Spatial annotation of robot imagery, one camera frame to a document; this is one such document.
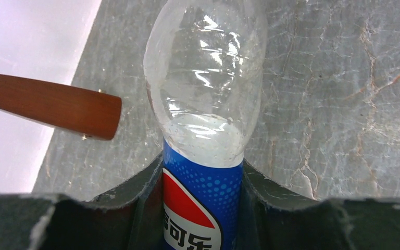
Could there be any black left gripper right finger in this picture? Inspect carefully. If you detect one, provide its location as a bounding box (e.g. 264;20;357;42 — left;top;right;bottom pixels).
240;162;400;249

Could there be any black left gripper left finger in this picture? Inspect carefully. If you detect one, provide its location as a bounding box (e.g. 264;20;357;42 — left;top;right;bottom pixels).
0;155;164;249

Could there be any brown wooden metronome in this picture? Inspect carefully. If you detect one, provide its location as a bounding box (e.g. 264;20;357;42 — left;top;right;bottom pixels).
0;74;122;140

